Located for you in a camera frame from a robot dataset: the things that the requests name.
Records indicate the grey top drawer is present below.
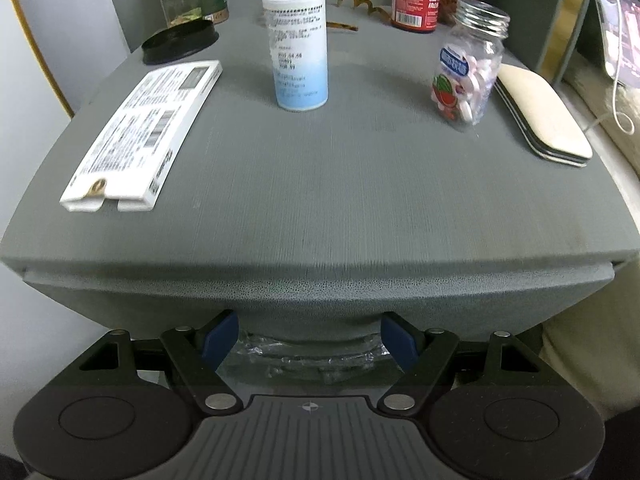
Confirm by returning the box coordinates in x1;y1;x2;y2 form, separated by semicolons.
25;263;614;370

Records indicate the white barcode medicine box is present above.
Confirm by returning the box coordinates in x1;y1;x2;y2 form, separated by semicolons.
60;61;222;212

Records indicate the beige eyeglass case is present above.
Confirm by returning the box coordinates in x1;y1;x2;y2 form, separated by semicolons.
494;64;593;167

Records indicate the clear jar of pink candies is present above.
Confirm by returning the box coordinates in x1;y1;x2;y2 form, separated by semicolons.
431;0;510;129

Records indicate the white blue spray bottle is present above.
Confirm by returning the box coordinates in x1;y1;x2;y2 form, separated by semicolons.
262;0;329;112

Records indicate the grey fabric nightstand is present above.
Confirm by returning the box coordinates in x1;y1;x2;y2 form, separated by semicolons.
0;12;640;346

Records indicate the black jar lid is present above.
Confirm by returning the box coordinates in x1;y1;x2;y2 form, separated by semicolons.
141;18;219;66

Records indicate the white fluffy blanket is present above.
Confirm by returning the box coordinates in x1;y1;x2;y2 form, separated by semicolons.
563;53;639;174

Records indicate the brown wavy headband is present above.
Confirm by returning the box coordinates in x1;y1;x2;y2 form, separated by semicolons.
326;0;392;32

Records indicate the grey upholstered headboard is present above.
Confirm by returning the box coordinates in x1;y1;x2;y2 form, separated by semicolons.
483;0;590;86

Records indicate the white charging cable with plug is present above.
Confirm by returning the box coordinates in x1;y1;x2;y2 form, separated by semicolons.
518;0;640;137

